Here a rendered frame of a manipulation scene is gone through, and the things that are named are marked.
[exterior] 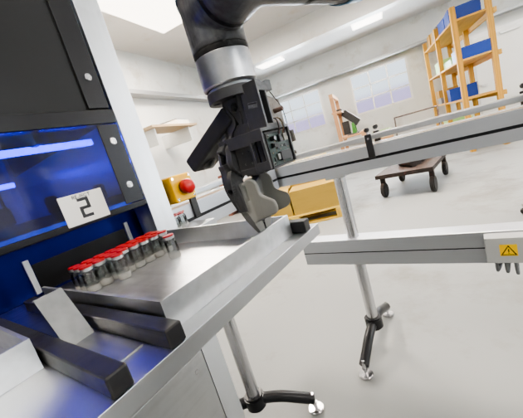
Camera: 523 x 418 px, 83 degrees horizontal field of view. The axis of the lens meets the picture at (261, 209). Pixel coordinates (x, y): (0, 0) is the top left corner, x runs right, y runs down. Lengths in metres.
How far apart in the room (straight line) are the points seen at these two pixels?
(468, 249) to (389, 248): 0.27
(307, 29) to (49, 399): 6.11
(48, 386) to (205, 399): 0.61
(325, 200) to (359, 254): 2.37
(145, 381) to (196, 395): 0.61
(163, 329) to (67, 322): 0.15
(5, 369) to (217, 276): 0.22
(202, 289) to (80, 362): 0.13
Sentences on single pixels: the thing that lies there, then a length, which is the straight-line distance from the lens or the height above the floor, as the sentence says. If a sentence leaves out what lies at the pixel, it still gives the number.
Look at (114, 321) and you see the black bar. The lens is 0.38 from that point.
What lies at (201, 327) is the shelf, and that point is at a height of 0.88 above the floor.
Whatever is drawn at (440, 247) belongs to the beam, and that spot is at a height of 0.50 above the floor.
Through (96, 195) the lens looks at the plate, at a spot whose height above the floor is 1.04.
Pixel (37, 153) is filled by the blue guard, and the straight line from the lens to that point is 0.69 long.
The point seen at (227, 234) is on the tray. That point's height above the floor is 0.89.
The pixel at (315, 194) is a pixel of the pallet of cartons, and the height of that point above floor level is 0.34.
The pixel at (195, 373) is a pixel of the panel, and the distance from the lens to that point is 0.88.
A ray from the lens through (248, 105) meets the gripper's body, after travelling 0.40.
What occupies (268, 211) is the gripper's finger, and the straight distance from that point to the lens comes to 0.41.
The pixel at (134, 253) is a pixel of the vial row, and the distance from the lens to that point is 0.62.
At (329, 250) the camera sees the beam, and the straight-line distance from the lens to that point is 1.43.
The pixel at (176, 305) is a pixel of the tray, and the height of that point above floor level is 0.90.
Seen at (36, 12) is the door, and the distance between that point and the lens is 0.82.
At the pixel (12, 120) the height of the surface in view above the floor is 1.20.
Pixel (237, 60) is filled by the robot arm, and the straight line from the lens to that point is 0.41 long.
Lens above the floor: 1.03
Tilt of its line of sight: 11 degrees down
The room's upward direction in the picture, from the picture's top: 17 degrees counter-clockwise
